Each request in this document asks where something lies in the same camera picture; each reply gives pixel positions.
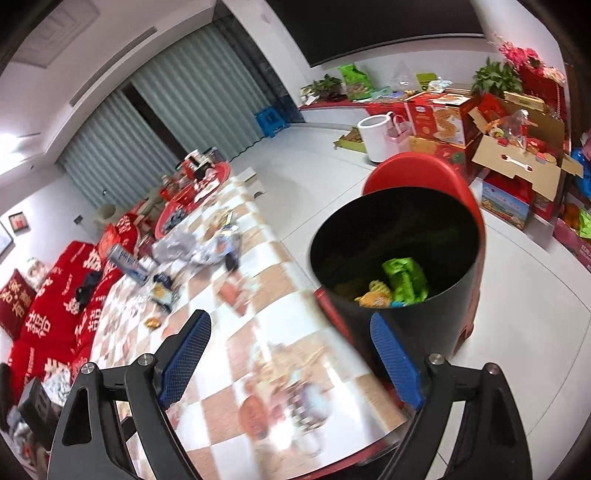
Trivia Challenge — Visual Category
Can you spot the small plant on shelf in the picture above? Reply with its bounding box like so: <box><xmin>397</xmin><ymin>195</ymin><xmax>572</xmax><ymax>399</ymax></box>
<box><xmin>310</xmin><ymin>74</ymin><xmax>342</xmax><ymax>100</ymax></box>

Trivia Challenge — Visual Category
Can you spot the large black television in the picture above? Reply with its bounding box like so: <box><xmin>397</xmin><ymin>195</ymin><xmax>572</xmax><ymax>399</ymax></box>
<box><xmin>269</xmin><ymin>0</ymin><xmax>485</xmax><ymax>67</ymax></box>

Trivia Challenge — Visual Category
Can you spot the blue white carton box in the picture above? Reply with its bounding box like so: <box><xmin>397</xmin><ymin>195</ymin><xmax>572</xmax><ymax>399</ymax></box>
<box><xmin>108</xmin><ymin>244</ymin><xmax>149</xmax><ymax>285</ymax></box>

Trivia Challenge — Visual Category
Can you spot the white trash can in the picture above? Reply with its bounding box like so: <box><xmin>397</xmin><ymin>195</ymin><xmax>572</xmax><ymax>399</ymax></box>
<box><xmin>356</xmin><ymin>113</ymin><xmax>393</xmax><ymax>163</ymax></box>

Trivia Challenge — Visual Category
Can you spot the green plastic bag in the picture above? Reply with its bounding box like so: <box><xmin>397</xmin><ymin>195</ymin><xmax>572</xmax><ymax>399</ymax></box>
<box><xmin>382</xmin><ymin>258</ymin><xmax>429</xmax><ymax>305</ymax></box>

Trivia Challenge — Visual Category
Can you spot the open cardboard box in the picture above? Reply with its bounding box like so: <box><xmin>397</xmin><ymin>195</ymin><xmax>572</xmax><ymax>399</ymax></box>
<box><xmin>470</xmin><ymin>94</ymin><xmax>584</xmax><ymax>201</ymax></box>

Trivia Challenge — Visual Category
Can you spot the green potted plant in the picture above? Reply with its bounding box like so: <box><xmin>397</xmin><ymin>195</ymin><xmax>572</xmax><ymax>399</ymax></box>
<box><xmin>472</xmin><ymin>58</ymin><xmax>523</xmax><ymax>98</ymax></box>

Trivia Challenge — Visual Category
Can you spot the yellow foam fruit net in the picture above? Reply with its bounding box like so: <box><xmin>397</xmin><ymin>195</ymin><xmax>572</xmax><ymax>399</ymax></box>
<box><xmin>355</xmin><ymin>280</ymin><xmax>393</xmax><ymax>309</ymax></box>

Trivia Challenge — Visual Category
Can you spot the red embroidered pillow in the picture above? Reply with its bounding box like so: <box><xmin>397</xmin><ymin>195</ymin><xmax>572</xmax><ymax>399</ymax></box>
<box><xmin>0</xmin><ymin>269</ymin><xmax>36</xmax><ymax>340</ymax></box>

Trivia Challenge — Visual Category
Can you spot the red round tray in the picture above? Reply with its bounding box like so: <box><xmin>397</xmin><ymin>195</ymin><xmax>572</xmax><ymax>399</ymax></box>
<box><xmin>154</xmin><ymin>162</ymin><xmax>231</xmax><ymax>240</ymax></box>

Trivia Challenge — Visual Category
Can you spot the green snack bag on shelf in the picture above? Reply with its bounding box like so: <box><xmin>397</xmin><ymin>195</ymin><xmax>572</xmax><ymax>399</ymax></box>
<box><xmin>339</xmin><ymin>64</ymin><xmax>374</xmax><ymax>100</ymax></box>

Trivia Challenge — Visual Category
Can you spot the grey window curtain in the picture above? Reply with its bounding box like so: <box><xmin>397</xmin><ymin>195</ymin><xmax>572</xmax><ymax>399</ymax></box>
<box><xmin>57</xmin><ymin>24</ymin><xmax>270</xmax><ymax>207</ymax></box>

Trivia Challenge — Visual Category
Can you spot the red flower bouquet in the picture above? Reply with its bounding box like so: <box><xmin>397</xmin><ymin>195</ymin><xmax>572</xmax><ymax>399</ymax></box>
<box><xmin>495</xmin><ymin>35</ymin><xmax>566</xmax><ymax>86</ymax></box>

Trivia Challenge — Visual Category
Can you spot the pink gift bag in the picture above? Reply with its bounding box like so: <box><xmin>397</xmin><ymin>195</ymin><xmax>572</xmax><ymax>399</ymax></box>
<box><xmin>385</xmin><ymin>115</ymin><xmax>413</xmax><ymax>157</ymax></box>

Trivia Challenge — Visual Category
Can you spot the framed wall picture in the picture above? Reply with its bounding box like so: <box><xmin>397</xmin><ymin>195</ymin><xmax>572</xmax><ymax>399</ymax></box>
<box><xmin>8</xmin><ymin>212</ymin><xmax>29</xmax><ymax>234</ymax></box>

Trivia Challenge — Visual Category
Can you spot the red sofa cover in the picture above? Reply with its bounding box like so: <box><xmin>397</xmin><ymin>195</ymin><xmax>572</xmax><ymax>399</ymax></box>
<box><xmin>7</xmin><ymin>241</ymin><xmax>122</xmax><ymax>405</ymax></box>

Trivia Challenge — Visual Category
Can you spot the red cookie gift box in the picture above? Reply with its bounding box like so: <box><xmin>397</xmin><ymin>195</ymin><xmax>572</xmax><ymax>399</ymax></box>
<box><xmin>404</xmin><ymin>92</ymin><xmax>479</xmax><ymax>147</ymax></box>

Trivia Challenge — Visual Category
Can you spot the silver crumpled foil bag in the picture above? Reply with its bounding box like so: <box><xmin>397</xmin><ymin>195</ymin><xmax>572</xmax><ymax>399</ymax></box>
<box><xmin>152</xmin><ymin>228</ymin><xmax>242</xmax><ymax>265</ymax></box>

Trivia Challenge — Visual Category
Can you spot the black trash bin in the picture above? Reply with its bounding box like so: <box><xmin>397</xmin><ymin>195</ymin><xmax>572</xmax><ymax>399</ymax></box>
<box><xmin>308</xmin><ymin>185</ymin><xmax>483</xmax><ymax>375</ymax></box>

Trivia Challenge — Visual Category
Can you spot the blue plastic stool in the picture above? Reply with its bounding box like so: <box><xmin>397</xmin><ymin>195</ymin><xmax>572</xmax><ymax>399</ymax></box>
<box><xmin>254</xmin><ymin>107</ymin><xmax>288</xmax><ymax>138</ymax></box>

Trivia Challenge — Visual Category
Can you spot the red plastic stool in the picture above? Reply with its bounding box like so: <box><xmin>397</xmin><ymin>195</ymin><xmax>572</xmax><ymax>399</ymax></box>
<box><xmin>313</xmin><ymin>151</ymin><xmax>487</xmax><ymax>351</ymax></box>

